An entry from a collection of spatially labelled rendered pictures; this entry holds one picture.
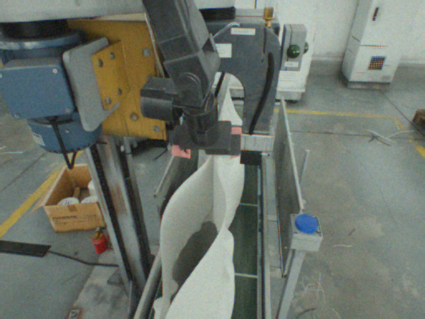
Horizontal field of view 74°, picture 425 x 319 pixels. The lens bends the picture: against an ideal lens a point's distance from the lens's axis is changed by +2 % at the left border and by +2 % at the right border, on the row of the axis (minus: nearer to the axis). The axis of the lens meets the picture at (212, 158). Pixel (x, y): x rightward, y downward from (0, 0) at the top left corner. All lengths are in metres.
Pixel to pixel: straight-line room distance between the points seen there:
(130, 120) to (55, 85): 0.31
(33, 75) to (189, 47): 0.29
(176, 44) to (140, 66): 0.36
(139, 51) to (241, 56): 0.25
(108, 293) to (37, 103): 1.29
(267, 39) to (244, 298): 0.93
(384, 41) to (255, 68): 3.85
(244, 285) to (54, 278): 1.12
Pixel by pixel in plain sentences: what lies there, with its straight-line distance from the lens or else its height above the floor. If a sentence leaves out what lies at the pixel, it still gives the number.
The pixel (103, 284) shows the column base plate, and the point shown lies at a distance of 1.76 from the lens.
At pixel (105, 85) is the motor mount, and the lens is 0.67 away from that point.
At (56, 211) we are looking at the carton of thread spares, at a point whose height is 0.19.
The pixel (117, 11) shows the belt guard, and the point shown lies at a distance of 0.62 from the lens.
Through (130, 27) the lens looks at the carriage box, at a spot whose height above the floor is 1.32.
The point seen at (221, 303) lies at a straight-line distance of 0.72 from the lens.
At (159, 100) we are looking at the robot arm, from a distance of 0.48.
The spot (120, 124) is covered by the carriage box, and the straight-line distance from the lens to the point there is 0.85.
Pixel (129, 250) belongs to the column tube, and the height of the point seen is 0.40.
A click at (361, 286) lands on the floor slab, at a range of 1.87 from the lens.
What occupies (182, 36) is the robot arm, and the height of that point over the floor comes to 1.37.
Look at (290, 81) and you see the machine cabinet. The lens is 3.62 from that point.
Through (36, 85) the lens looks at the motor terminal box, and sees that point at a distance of 0.58.
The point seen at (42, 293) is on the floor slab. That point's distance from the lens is 1.89.
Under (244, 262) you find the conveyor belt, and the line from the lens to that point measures 1.30.
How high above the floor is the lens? 1.44
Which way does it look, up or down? 35 degrees down
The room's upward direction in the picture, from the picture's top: straight up
